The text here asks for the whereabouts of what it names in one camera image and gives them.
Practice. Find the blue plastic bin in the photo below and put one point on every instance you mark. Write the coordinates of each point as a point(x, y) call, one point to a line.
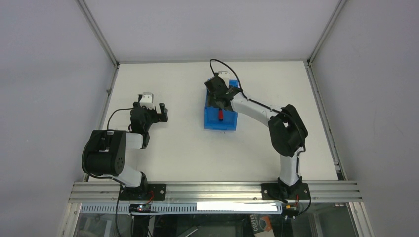
point(211, 121)

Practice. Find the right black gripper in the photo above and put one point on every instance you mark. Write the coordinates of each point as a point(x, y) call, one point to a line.
point(218, 90)

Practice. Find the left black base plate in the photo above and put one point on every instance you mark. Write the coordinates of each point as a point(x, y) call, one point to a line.
point(154, 192)

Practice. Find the aluminium mounting rail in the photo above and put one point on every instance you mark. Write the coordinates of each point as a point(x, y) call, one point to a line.
point(193, 192)

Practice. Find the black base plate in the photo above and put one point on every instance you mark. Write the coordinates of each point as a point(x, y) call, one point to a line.
point(154, 192)
point(274, 191)

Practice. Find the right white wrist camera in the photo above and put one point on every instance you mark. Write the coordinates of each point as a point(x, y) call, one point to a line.
point(225, 75)

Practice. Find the red handled screwdriver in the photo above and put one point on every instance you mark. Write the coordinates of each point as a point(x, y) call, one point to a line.
point(220, 115)

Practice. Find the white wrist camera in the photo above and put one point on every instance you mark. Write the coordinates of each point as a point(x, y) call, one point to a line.
point(149, 101)
point(225, 75)

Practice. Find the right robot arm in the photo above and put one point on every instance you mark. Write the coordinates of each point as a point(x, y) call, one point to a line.
point(286, 128)

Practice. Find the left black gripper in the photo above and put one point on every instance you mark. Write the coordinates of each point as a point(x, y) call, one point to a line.
point(152, 116)

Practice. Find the coffee labelled box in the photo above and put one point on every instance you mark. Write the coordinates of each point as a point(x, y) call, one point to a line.
point(260, 223)

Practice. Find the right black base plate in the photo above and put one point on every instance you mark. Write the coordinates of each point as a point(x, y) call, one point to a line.
point(274, 191)

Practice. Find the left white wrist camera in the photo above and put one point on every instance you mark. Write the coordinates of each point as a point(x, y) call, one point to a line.
point(149, 101)

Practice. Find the white slotted cable duct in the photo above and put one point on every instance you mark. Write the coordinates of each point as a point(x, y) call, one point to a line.
point(182, 208)

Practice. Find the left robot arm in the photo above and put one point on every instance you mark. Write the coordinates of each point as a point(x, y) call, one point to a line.
point(104, 155)

